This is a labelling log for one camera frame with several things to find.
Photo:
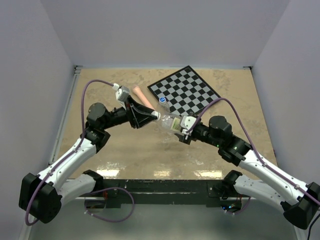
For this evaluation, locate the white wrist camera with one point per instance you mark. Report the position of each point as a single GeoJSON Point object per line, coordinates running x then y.
{"type": "Point", "coordinates": [121, 92]}
{"type": "Point", "coordinates": [187, 124]}

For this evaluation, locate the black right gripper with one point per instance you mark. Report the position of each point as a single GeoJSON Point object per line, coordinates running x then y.
{"type": "Point", "coordinates": [186, 138]}

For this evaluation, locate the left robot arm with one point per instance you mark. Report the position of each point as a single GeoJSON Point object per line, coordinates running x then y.
{"type": "Point", "coordinates": [42, 195]}

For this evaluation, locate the clear plastic bottle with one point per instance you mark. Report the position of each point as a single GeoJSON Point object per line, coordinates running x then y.
{"type": "Point", "coordinates": [171, 124]}
{"type": "Point", "coordinates": [163, 109]}

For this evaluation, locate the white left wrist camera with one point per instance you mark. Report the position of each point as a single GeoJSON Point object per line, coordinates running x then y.
{"type": "Point", "coordinates": [121, 92]}

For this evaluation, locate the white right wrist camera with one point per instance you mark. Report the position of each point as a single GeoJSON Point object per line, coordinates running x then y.
{"type": "Point", "coordinates": [187, 124]}

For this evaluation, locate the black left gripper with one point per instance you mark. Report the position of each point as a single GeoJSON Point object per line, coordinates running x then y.
{"type": "Point", "coordinates": [135, 117]}

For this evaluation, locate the aluminium frame rail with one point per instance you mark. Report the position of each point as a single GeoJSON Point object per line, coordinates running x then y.
{"type": "Point", "coordinates": [65, 114]}

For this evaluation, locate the blue white bottle cap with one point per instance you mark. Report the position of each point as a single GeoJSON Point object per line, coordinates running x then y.
{"type": "Point", "coordinates": [162, 100]}

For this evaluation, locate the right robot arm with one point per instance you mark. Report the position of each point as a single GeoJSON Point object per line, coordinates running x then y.
{"type": "Point", "coordinates": [296, 200]}

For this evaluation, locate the black white checkerboard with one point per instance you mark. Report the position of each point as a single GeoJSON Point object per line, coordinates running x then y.
{"type": "Point", "coordinates": [185, 91]}

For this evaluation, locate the pink cylindrical handle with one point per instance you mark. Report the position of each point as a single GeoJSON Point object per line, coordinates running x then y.
{"type": "Point", "coordinates": [138, 92]}

